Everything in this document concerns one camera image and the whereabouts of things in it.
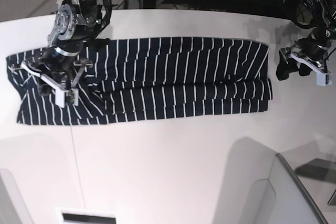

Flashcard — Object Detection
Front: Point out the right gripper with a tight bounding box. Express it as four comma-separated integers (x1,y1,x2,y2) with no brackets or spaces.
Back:
10,58,93,97

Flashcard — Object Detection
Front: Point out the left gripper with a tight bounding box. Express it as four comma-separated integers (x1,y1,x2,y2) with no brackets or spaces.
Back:
276,53,311,81

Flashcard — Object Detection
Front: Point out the navy white striped t-shirt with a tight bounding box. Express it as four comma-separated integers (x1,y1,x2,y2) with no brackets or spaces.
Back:
6,37,272,126

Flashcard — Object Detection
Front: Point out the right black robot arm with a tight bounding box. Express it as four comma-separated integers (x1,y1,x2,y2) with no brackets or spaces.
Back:
9,0,112,96

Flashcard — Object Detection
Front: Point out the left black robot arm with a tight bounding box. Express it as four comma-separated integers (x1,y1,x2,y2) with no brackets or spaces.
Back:
276,0,335,87

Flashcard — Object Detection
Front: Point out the white slotted panel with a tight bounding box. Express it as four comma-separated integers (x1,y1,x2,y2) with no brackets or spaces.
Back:
56,208,117,224

